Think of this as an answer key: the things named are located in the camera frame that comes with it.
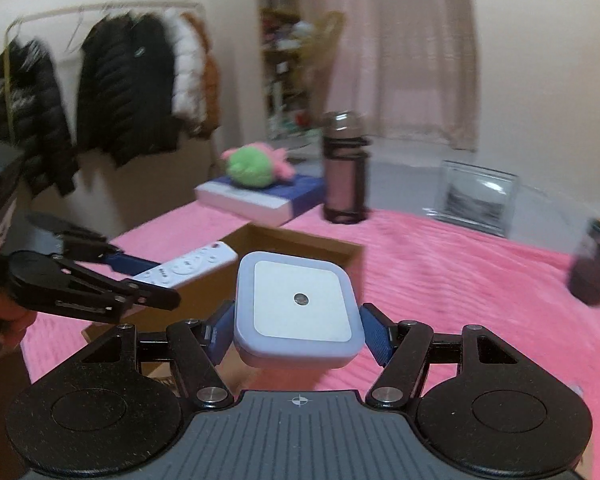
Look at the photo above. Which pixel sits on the white remote control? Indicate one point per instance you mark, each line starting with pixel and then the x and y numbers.
pixel 189 267

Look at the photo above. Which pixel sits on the dark glass jar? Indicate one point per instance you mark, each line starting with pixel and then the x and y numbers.
pixel 583 280

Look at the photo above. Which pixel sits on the white puffer jacket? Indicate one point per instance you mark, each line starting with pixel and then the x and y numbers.
pixel 188 55

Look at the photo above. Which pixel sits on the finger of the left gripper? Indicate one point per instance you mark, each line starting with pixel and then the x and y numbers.
pixel 50 235
pixel 55 285

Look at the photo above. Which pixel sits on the brown cardboard box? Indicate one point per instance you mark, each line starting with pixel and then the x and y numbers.
pixel 200 298

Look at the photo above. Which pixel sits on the pink curtain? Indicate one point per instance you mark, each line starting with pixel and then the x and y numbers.
pixel 408 67

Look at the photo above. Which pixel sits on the brown jacket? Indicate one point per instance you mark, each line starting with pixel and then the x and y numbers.
pixel 210 79

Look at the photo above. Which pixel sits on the black printed jacket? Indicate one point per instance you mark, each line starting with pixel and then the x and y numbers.
pixel 33 117

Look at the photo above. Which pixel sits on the person's hand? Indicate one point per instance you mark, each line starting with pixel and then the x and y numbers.
pixel 14 322

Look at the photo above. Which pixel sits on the white square night light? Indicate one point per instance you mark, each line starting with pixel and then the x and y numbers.
pixel 295 312

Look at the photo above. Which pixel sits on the white blue book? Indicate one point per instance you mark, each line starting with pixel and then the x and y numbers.
pixel 272 206

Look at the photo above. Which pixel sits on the black puffer jacket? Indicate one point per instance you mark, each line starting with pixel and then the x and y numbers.
pixel 125 90

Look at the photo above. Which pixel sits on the framed picture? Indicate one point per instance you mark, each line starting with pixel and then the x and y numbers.
pixel 478 198

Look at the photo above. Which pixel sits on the wooden bookshelf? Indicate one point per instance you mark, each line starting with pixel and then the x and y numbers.
pixel 294 117

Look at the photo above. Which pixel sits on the metal clothes rack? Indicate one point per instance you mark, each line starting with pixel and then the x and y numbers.
pixel 64 28

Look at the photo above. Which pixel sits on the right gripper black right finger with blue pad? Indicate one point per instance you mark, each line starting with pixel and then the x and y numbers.
pixel 401 349

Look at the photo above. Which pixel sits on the pink fluffy blanket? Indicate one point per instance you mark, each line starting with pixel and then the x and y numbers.
pixel 414 269

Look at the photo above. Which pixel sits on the green pink plush toy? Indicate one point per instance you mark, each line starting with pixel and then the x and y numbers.
pixel 257 165

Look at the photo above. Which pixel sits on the beige fan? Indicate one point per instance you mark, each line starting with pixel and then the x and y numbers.
pixel 319 49

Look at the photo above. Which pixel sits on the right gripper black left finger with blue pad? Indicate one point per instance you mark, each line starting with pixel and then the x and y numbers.
pixel 196 350

